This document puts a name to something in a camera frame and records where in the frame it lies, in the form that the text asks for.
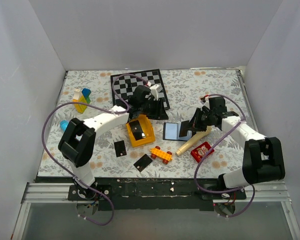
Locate aluminium frame rail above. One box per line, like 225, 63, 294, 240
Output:
10, 183, 72, 240

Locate yellow plastic bin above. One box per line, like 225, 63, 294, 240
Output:
126, 114, 156, 148

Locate blue toy microphone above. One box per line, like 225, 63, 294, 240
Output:
59, 120, 69, 132

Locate black white chessboard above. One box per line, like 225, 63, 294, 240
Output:
112, 69, 170, 110

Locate cream toy microphone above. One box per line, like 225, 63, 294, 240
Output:
175, 126, 212, 156

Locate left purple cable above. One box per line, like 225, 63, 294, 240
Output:
41, 73, 151, 226

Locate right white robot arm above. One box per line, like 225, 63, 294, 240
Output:
187, 94, 286, 199

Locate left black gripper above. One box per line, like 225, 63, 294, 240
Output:
139, 98, 168, 121

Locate floral table mat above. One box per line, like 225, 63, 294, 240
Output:
37, 69, 255, 178

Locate orange toy car block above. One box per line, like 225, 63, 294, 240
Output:
150, 146, 173, 165

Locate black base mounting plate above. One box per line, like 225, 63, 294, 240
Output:
67, 177, 248, 212

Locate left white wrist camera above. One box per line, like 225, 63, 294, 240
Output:
146, 82, 163, 101

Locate colourful stacked toy blocks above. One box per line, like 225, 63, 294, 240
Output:
72, 88, 91, 114

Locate black card on table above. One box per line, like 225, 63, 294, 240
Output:
114, 140, 127, 158

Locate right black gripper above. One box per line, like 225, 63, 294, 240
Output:
184, 107, 215, 132

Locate purple cable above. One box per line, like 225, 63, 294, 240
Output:
193, 93, 256, 218
41, 73, 151, 226

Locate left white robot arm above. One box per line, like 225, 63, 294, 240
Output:
58, 84, 168, 200

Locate red owl toy block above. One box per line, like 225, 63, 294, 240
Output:
190, 141, 211, 163

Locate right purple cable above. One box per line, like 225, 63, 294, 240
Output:
193, 93, 256, 218

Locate black leather card holder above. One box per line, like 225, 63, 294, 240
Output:
162, 122, 193, 142

